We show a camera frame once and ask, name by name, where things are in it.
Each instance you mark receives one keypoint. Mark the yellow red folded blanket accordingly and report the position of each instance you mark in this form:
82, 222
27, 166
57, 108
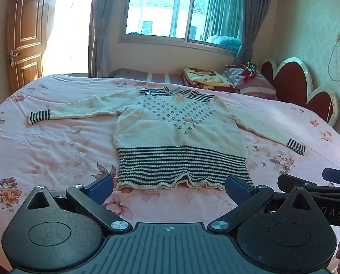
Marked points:
207, 80

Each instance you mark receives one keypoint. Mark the grey left curtain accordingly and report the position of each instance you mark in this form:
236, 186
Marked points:
98, 38

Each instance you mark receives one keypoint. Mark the brown wooden door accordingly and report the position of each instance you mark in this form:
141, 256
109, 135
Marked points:
26, 40

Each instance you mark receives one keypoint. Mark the grey curtain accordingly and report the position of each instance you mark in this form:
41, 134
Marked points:
98, 38
252, 16

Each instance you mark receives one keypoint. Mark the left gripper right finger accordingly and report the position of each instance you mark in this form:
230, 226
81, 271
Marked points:
250, 200

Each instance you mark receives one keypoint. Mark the red white scalloped headboard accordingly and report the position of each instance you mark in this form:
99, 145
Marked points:
292, 81

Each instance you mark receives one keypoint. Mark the grey right curtain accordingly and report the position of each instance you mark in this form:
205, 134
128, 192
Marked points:
252, 16

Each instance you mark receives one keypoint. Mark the striped red grey pillow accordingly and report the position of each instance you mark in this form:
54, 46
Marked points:
249, 83

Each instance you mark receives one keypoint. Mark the striped mattress cover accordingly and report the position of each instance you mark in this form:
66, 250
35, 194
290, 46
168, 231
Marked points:
148, 76

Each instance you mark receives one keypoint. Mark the cream striped knit sweater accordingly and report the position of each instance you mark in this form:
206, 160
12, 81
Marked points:
165, 137

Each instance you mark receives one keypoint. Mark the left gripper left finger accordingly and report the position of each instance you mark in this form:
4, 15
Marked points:
88, 200

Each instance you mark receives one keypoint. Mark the aluminium frame window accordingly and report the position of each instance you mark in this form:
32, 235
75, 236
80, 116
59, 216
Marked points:
210, 24

